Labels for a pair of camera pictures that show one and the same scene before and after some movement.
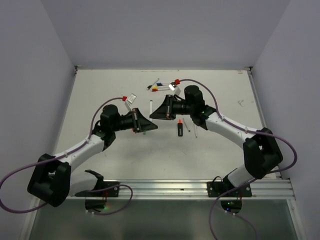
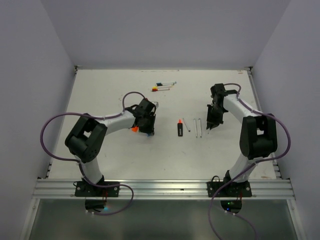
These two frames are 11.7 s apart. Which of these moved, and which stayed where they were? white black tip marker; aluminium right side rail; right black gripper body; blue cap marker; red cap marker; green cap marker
Moved: blue cap marker; right black gripper body
Stayed: aluminium right side rail; white black tip marker; red cap marker; green cap marker
